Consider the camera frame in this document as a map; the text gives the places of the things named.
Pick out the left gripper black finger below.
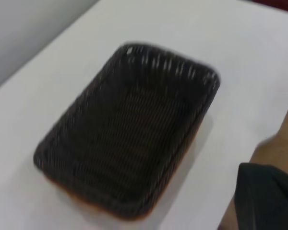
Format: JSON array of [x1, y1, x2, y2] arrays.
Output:
[[234, 162, 288, 230]]

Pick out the dark brown wicker basket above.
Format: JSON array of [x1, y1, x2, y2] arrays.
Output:
[[33, 42, 222, 222]]

